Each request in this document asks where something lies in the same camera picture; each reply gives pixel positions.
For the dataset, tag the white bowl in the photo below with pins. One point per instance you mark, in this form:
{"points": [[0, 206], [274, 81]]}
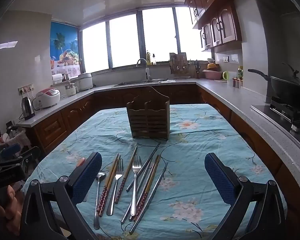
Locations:
{"points": [[210, 60]]}

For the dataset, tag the pink plastic basin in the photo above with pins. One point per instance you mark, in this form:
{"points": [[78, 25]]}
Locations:
{"points": [[211, 75]]}

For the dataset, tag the large metal fork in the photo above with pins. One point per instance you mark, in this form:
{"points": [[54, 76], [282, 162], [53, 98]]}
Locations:
{"points": [[136, 167]]}

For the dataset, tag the metal chopstick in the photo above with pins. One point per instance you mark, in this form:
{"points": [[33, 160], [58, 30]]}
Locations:
{"points": [[143, 167], [151, 192], [141, 180]]}

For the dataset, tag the grey range hood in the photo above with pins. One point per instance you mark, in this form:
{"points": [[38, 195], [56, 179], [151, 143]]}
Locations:
{"points": [[287, 42]]}

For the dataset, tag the grey kitchen countertop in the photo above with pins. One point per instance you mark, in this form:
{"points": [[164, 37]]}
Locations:
{"points": [[215, 86]]}

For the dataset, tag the person's left hand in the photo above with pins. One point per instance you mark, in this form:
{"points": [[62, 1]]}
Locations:
{"points": [[11, 200]]}

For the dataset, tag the white and red rice cooker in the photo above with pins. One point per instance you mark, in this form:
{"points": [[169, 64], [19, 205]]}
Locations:
{"points": [[47, 98]]}

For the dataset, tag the wooden chopstick red patterned end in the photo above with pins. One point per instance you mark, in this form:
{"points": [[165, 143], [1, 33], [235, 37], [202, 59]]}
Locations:
{"points": [[107, 195], [146, 180], [150, 180], [126, 175]]}

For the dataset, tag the small white kitchen appliance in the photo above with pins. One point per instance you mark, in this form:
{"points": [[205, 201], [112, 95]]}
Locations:
{"points": [[71, 90]]}

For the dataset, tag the yellow bowl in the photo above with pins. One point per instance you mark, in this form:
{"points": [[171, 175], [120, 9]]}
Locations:
{"points": [[211, 66]]}

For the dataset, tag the fruit printed window blind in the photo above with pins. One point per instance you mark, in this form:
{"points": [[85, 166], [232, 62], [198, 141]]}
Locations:
{"points": [[65, 45]]}

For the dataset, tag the wooden wall cabinets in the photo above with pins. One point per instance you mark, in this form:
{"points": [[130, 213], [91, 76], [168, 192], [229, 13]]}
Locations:
{"points": [[225, 27]]}

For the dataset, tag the wooden kitchen rack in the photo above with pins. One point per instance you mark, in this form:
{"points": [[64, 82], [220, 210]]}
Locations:
{"points": [[180, 65]]}

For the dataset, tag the green lidded jar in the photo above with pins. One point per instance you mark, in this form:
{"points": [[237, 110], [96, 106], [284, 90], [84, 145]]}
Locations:
{"points": [[240, 73]]}

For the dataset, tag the metal spoon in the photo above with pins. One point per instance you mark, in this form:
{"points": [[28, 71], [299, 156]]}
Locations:
{"points": [[101, 176]]}

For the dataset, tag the black wok with lid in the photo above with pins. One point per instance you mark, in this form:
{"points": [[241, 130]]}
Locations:
{"points": [[290, 87]]}

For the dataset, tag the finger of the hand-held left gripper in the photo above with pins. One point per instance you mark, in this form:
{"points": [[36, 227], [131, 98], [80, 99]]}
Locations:
{"points": [[27, 153], [12, 150]]}

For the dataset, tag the green cup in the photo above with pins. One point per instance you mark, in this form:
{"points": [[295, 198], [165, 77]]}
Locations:
{"points": [[225, 75]]}

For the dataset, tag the steel kitchen sink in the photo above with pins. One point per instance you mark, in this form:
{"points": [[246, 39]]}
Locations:
{"points": [[135, 83]]}

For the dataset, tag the wall socket strip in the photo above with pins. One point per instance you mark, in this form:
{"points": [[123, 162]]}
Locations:
{"points": [[26, 88]]}

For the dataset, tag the wooden base cabinets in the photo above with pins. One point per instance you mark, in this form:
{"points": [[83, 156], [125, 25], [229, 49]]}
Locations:
{"points": [[52, 127]]}

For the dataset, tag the wooden utensil holder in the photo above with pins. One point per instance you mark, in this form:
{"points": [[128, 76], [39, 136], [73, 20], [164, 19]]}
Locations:
{"points": [[147, 120]]}

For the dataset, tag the yellow oil bottle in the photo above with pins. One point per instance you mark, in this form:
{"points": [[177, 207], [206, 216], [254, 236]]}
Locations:
{"points": [[148, 58]]}

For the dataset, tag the kitchen window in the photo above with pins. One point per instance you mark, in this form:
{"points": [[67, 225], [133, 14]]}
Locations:
{"points": [[125, 40]]}

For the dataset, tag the chrome kitchen faucet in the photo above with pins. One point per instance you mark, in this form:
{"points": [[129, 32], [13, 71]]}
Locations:
{"points": [[147, 71]]}

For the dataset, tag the pump soap bottle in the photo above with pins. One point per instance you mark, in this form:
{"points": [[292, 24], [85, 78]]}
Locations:
{"points": [[154, 60]]}

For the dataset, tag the black gas stove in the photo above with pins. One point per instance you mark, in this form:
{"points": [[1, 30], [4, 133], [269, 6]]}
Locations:
{"points": [[265, 111]]}

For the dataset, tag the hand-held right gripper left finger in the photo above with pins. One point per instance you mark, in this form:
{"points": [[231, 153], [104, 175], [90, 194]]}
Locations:
{"points": [[87, 177]]}

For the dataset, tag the blue floral tablecloth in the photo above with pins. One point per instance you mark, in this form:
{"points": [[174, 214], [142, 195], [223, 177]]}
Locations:
{"points": [[190, 142]]}

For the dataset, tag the metal cup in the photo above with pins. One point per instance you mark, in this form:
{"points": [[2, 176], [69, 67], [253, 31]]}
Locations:
{"points": [[66, 77]]}

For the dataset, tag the pink fluffy fabric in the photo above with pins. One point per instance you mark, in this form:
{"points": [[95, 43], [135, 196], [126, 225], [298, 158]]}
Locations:
{"points": [[18, 138]]}

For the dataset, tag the spice shaker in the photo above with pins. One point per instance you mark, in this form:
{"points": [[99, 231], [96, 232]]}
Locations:
{"points": [[238, 83], [234, 83]]}

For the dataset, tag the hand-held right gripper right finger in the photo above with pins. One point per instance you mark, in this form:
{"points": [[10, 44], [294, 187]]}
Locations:
{"points": [[218, 180]]}

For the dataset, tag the white plastic container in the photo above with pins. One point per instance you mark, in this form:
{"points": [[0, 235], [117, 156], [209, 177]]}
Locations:
{"points": [[57, 78]]}

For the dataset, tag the steel electric kettle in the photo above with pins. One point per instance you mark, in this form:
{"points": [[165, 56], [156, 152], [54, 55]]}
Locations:
{"points": [[27, 107]]}

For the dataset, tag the knife block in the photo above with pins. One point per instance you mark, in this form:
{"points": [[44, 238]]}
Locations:
{"points": [[197, 71]]}

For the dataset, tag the wall switch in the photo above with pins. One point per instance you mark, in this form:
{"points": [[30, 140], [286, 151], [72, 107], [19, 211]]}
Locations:
{"points": [[226, 59]]}

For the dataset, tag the small metal fork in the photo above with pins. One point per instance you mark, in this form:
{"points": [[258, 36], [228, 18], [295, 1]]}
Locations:
{"points": [[118, 170]]}

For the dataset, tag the white electric cooker pot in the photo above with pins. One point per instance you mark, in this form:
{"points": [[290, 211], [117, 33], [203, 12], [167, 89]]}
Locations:
{"points": [[85, 82]]}

